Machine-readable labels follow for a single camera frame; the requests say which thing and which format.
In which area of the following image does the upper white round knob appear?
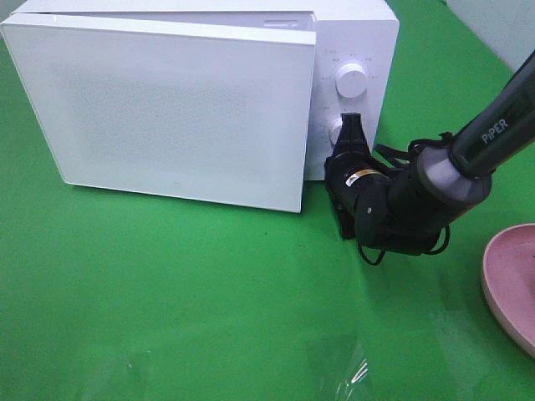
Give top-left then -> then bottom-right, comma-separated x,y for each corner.
334,61 -> 369,99

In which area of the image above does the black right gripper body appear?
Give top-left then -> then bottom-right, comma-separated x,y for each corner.
324,142 -> 392,209

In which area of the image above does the white microwave door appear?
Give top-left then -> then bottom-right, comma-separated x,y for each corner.
1,13 -> 316,212

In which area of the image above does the lower white round knob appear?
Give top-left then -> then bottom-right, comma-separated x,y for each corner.
328,117 -> 343,147

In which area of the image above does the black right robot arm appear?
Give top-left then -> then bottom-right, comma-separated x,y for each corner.
324,56 -> 534,256

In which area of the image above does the white microwave oven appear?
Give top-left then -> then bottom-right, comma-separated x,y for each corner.
10,1 -> 399,180

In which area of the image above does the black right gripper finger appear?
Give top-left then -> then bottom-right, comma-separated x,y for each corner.
338,113 -> 350,145
349,113 -> 368,146

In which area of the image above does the white round knob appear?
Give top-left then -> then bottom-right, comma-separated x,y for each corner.
334,61 -> 369,99
328,117 -> 343,147

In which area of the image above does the pink round plate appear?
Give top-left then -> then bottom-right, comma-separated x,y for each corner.
481,223 -> 534,357

